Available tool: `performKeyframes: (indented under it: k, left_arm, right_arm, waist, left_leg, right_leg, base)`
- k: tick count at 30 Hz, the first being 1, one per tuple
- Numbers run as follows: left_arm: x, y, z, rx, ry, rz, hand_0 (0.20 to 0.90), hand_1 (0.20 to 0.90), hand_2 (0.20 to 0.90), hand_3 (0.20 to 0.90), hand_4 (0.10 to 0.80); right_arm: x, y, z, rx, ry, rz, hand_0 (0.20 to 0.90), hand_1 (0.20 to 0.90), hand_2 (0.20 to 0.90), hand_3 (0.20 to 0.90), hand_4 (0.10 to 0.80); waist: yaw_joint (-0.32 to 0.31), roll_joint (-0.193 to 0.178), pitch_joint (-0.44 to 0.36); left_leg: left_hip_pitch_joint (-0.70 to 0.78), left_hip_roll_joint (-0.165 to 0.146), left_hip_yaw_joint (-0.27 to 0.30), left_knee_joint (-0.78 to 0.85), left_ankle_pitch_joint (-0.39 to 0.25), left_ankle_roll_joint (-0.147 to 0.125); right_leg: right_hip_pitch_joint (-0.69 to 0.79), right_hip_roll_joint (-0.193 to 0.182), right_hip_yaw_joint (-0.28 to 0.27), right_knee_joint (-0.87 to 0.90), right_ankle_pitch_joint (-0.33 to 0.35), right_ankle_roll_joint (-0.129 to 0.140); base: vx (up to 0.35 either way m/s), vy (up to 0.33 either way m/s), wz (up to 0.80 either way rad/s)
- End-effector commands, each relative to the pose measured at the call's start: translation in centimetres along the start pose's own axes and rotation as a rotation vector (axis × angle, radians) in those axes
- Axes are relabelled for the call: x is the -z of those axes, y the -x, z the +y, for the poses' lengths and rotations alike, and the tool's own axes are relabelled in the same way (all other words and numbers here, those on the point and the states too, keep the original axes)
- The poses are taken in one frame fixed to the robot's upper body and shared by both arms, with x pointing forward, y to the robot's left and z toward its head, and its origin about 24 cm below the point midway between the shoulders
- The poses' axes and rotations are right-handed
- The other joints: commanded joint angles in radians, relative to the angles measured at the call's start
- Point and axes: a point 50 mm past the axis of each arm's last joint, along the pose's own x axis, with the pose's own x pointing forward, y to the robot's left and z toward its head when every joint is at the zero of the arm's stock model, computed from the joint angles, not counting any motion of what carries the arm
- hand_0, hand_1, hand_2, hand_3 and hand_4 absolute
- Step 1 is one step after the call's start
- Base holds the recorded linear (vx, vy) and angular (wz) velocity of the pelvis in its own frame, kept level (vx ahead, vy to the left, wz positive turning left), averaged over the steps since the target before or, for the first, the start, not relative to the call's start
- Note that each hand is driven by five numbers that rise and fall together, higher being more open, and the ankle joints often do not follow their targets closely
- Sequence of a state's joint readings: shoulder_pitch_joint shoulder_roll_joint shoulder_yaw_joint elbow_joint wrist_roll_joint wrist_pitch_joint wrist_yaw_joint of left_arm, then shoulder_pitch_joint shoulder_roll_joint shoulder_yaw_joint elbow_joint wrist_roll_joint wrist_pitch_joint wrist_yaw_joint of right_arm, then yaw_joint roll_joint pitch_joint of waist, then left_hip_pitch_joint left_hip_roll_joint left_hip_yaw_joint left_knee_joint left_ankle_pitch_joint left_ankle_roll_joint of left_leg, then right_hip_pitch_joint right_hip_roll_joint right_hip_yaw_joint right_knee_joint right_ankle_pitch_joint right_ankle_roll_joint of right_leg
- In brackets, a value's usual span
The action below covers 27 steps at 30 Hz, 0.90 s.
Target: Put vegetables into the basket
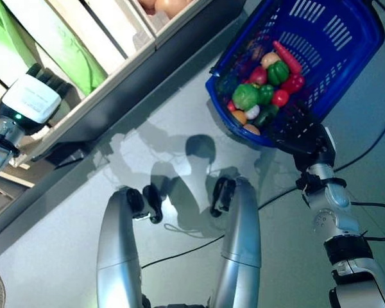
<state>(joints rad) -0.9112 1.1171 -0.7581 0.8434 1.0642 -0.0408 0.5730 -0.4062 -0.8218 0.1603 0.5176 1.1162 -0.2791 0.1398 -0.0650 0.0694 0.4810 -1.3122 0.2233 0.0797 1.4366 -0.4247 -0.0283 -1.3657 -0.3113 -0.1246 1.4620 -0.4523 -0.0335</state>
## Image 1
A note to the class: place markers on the wooden potato crate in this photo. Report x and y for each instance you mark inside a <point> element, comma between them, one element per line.
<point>170,30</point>

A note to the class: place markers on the silver left robot leg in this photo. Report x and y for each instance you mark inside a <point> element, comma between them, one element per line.
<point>118,240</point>

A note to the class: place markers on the red toy carrot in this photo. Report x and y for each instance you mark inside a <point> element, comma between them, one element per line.
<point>287,56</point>

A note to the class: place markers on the blue plastic shopping basket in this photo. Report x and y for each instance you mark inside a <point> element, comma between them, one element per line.
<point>365,48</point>

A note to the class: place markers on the dark green toy pepper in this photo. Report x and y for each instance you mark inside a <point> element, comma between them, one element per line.
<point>266,115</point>

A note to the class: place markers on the tan toy potato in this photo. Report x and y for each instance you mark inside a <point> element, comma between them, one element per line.
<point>251,129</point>
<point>168,5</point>

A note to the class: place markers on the green toy bell pepper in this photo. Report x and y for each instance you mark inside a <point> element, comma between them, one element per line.
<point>278,73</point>
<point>266,93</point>

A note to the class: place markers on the beige toy onion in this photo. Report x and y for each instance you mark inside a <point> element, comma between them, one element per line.
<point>270,59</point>

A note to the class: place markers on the silver right robot leg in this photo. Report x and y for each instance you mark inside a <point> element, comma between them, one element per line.
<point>240,224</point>

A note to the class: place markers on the wooden display stand dark frame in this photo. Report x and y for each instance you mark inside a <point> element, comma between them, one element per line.
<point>131,96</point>

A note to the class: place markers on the round green toy cabbage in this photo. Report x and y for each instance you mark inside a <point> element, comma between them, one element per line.
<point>245,95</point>

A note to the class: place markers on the orange toy fruit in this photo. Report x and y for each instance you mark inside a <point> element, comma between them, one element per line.
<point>239,117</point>

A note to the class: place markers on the red toy bell pepper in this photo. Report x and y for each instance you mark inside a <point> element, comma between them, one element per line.
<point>293,82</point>

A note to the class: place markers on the white-slatted wooden crate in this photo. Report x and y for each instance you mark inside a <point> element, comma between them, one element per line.
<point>141,38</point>

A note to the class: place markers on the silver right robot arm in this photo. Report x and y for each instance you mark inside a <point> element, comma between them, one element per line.
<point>340,205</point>

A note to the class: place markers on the white toy garlic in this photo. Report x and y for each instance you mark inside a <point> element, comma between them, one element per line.
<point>253,111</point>

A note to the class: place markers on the red toy tomato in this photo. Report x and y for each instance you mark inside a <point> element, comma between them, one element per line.
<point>258,75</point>
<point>279,97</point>

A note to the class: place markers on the small red toy vegetable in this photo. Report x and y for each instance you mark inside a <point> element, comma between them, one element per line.
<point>231,105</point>

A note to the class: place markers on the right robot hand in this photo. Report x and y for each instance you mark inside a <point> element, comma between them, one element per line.
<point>304,141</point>

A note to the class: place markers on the silver robot leg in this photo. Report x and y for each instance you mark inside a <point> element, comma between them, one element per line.
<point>240,224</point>
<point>118,240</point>

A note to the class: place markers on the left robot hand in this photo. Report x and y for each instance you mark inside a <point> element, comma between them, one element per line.
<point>32,96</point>

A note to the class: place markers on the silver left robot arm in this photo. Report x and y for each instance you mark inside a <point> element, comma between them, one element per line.
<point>0,141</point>

